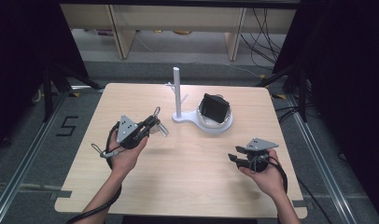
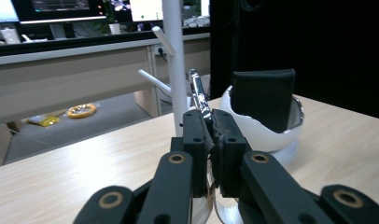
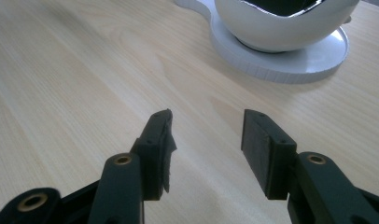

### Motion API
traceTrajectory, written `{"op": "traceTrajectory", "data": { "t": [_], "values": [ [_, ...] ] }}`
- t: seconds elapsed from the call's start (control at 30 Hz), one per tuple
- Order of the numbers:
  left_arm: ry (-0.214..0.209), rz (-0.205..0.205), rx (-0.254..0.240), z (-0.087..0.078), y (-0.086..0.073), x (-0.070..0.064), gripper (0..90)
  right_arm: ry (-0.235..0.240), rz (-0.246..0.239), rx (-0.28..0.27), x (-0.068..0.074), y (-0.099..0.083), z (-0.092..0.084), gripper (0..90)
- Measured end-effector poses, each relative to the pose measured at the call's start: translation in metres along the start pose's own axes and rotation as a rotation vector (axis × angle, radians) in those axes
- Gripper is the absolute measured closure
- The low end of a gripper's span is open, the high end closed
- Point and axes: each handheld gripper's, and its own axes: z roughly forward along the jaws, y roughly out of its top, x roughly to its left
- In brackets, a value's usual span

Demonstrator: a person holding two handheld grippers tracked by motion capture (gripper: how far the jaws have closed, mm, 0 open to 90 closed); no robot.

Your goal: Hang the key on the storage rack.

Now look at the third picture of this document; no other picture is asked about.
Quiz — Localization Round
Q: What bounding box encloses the white round base tray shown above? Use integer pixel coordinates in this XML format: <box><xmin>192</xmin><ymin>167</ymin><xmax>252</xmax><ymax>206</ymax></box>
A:
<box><xmin>173</xmin><ymin>0</ymin><xmax>350</xmax><ymax>85</ymax></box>

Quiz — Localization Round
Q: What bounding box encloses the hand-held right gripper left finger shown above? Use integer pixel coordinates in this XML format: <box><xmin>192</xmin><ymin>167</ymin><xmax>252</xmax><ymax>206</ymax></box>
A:
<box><xmin>130</xmin><ymin>108</ymin><xmax>178</xmax><ymax>202</ymax></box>

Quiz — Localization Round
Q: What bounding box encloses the white egg-shaped bowl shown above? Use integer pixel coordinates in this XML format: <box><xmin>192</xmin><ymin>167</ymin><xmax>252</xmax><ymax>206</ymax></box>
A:
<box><xmin>214</xmin><ymin>0</ymin><xmax>361</xmax><ymax>53</ymax></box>

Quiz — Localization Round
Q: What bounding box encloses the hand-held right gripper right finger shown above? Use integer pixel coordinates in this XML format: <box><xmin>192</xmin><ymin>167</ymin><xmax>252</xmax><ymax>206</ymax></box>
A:
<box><xmin>241</xmin><ymin>108</ymin><xmax>298</xmax><ymax>201</ymax></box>

